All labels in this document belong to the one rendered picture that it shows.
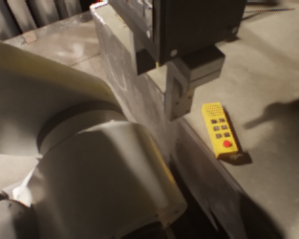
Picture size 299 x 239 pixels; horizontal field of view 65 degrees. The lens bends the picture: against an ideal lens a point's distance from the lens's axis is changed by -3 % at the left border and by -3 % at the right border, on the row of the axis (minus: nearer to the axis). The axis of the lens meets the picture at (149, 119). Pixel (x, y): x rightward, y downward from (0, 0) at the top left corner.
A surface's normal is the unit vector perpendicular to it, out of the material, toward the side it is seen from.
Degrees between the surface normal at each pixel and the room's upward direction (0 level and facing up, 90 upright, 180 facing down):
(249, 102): 0
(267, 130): 0
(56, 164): 28
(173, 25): 90
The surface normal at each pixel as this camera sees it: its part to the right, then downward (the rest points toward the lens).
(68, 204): -0.40, -0.25
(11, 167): -0.02, -0.56
